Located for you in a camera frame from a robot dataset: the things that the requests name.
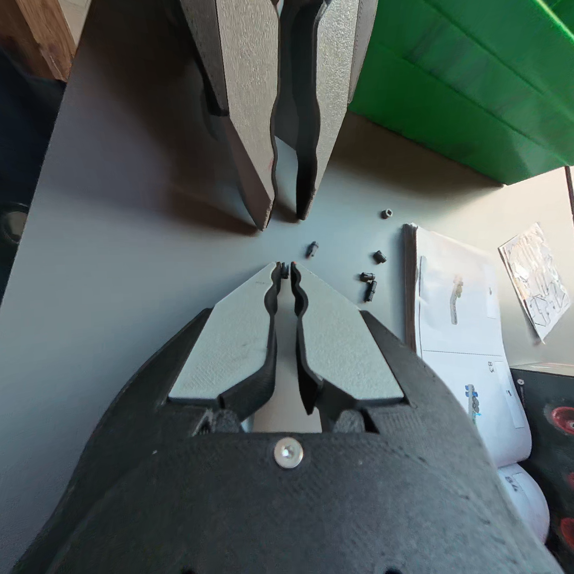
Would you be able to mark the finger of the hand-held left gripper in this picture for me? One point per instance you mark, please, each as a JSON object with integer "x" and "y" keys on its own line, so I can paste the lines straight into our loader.
{"x": 246, "y": 89}
{"x": 334, "y": 67}

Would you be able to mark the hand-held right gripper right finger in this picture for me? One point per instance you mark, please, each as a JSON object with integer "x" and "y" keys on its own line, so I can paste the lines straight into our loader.
{"x": 345, "y": 354}

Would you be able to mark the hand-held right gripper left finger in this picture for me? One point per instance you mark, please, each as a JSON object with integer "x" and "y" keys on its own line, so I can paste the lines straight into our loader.
{"x": 224, "y": 349}

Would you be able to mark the green plastic box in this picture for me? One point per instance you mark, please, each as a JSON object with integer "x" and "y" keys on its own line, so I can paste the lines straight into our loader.
{"x": 448, "y": 89}

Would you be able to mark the black lego set box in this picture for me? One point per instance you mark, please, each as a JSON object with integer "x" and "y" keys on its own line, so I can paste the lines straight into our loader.
{"x": 538, "y": 394}

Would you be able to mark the white instruction booklet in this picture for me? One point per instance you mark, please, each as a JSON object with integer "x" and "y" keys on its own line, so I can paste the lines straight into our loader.
{"x": 448, "y": 269}

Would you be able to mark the silver sticker sheet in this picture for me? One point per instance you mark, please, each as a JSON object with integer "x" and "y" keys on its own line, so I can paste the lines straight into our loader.
{"x": 533, "y": 278}

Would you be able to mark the wooden furniture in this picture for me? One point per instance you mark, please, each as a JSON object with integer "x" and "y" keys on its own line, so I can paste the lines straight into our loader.
{"x": 45, "y": 31}

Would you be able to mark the brown wooden strip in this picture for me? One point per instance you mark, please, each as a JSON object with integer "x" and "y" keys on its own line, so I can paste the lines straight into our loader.
{"x": 569, "y": 193}

